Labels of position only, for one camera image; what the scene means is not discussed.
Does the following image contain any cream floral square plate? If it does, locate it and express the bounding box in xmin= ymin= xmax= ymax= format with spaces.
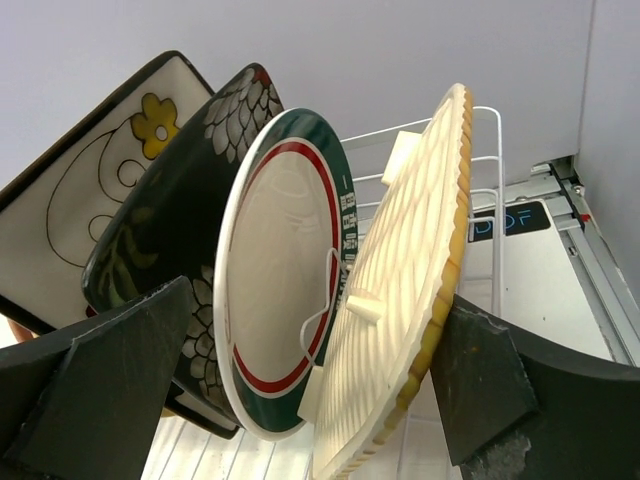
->
xmin=1 ymin=51 xmax=239 ymax=439

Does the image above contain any aluminium frame rail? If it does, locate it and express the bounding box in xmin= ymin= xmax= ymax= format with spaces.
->
xmin=531 ymin=157 xmax=639 ymax=366

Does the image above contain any green rimmed white plate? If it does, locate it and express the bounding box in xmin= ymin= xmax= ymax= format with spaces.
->
xmin=213 ymin=108 xmax=358 ymax=441

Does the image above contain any blue label sticker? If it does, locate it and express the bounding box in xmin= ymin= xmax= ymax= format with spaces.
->
xmin=470 ymin=201 xmax=551 ymax=242

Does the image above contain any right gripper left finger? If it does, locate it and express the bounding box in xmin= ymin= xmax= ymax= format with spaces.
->
xmin=1 ymin=277 xmax=191 ymax=479

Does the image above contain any orange woven square plate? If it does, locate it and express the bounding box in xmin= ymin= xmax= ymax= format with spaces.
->
xmin=300 ymin=83 xmax=473 ymax=479

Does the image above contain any black floral square plate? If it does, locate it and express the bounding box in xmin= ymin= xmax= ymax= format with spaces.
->
xmin=82 ymin=63 xmax=284 ymax=431

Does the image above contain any white wire dish rack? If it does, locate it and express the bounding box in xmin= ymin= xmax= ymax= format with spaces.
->
xmin=142 ymin=104 xmax=506 ymax=480

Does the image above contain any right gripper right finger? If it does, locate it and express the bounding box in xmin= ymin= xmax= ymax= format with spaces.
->
xmin=431 ymin=296 xmax=639 ymax=480

